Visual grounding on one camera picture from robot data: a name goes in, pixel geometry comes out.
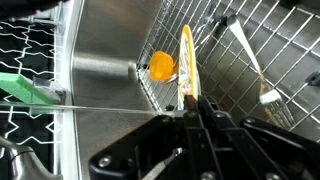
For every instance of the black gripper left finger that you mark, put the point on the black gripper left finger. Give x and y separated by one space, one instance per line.
160 143

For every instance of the metal fork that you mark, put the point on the metal fork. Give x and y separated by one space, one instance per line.
275 100

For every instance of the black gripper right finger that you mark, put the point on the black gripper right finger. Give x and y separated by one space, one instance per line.
260 146

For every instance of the orange plastic cup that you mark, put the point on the orange plastic cup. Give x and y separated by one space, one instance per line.
160 65

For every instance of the green sponge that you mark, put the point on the green sponge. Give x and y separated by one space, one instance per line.
20 87

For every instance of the colourful painted ceramic plate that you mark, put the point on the colourful painted ceramic plate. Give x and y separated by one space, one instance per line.
187 60

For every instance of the metal spoon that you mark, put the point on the metal spoon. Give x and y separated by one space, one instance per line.
170 79

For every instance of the stainless steel sink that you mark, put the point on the stainless steel sink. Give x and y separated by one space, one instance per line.
106 50

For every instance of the steel gooseneck faucet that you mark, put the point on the steel gooseneck faucet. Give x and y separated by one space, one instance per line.
23 163

